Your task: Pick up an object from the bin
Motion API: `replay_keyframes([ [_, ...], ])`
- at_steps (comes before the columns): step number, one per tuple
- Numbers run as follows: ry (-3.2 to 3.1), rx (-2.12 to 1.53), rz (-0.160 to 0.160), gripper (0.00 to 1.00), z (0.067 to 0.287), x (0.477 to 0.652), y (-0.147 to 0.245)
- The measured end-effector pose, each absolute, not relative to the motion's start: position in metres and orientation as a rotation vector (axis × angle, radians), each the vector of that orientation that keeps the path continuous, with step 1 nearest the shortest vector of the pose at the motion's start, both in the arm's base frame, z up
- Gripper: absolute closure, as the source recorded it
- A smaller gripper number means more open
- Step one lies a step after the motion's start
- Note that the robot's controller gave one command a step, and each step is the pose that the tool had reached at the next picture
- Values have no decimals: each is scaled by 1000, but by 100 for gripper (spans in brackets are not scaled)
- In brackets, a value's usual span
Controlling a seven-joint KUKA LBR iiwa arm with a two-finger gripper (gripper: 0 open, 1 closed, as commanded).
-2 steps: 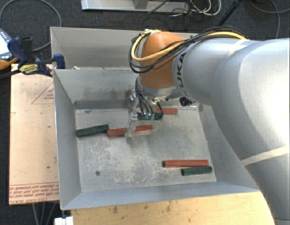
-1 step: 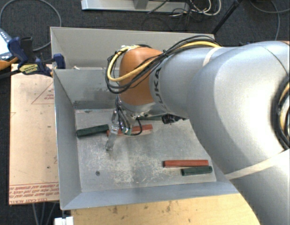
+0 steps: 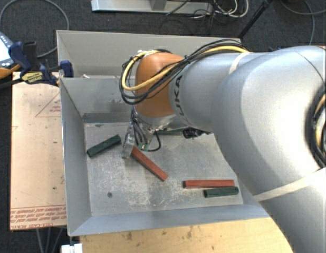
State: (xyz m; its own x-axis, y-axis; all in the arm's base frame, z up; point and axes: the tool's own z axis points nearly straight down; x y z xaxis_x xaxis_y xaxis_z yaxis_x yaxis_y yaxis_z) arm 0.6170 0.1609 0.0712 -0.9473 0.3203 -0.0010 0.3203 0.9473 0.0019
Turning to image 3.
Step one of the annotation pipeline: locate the grey metal bin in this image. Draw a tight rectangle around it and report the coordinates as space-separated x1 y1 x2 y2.
56 30 271 237

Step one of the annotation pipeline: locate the red-brown flat block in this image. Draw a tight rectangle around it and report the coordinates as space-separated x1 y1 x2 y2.
183 179 236 189
129 145 169 182

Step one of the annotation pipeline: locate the brown cardboard board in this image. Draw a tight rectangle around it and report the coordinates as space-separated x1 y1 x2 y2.
9 71 68 231

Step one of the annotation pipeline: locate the dark green flat block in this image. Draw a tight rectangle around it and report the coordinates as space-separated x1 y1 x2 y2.
154 129 186 137
203 186 239 199
86 134 122 158

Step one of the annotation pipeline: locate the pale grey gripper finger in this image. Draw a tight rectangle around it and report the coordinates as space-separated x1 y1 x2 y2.
126 123 137 145
121 140 134 160

